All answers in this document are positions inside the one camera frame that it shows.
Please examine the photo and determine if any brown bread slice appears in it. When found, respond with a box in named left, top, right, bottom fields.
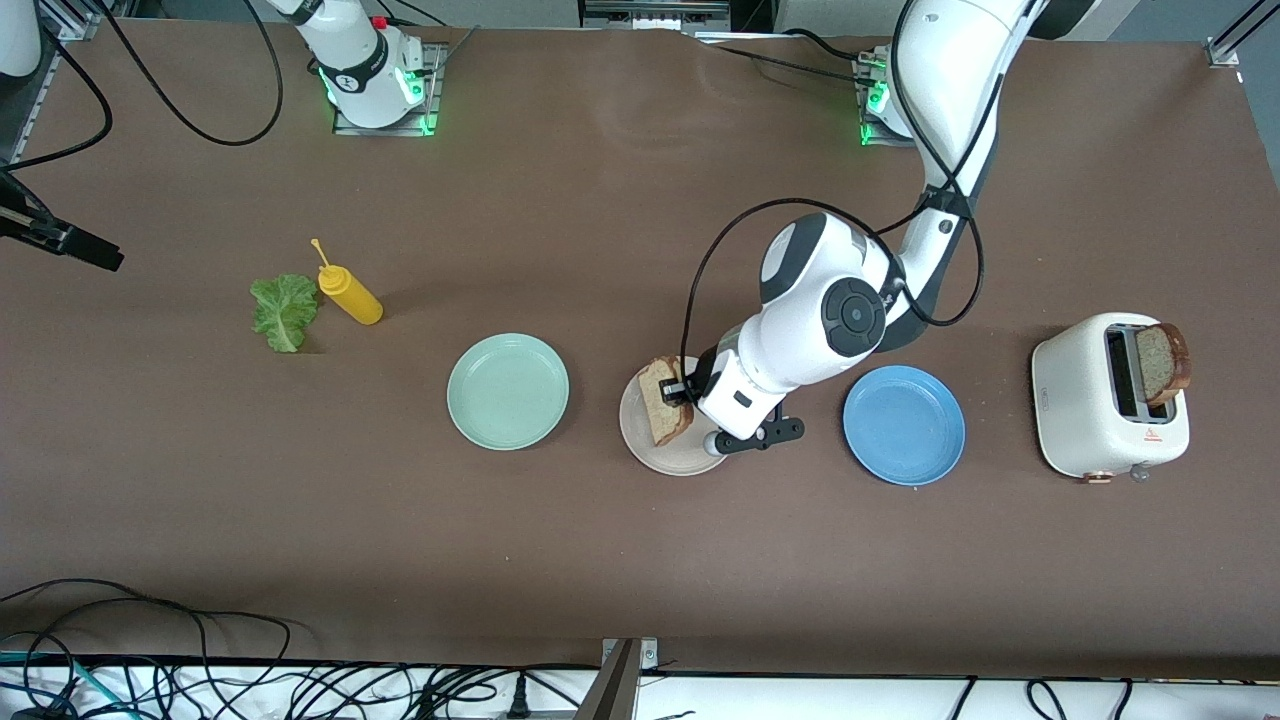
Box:
left=1135, top=322, right=1193, bottom=407
left=640, top=356, right=696, bottom=448

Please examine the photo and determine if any beige plate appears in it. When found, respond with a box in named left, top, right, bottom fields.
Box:
left=619, top=356, right=736, bottom=477

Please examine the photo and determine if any green lettuce leaf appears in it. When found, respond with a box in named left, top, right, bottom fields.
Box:
left=249, top=274, right=323, bottom=354

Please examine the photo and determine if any yellow squeeze bottle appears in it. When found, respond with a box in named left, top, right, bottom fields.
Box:
left=310, top=238, right=384, bottom=326

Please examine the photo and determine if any mint green plate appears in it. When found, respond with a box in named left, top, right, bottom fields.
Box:
left=446, top=333, right=570, bottom=452

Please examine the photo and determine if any blue plate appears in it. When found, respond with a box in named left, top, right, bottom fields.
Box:
left=842, top=365, right=967, bottom=488

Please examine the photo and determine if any white toaster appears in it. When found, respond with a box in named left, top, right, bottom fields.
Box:
left=1031, top=312, right=1191, bottom=484

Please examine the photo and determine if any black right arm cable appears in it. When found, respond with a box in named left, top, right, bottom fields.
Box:
left=0, top=0, right=284, bottom=171

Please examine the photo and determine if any aluminium frame rail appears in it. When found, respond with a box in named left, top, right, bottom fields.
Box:
left=5, top=0, right=111, bottom=166

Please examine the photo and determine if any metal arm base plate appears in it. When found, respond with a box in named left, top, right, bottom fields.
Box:
left=333, top=45, right=446, bottom=138
left=855, top=55, right=916, bottom=149

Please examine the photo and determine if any metal table edge bracket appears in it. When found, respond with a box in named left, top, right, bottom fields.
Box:
left=597, top=637, right=661, bottom=720

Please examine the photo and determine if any black table cable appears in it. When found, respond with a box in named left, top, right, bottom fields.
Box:
left=695, top=28, right=881, bottom=93

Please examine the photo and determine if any black looped floor cable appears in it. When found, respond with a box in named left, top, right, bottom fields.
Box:
left=0, top=578, right=293, bottom=720

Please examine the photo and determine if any aluminium frame block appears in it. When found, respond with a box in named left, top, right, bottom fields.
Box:
left=578, top=0, right=736, bottom=33

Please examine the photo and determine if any teal cable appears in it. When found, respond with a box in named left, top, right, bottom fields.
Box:
left=0, top=650, right=136, bottom=720

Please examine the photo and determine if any black curled cable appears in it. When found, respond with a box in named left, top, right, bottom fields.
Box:
left=1025, top=678, right=1136, bottom=720

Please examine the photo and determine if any metal corner bracket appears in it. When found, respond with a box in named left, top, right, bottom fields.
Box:
left=1205, top=0, right=1280, bottom=69

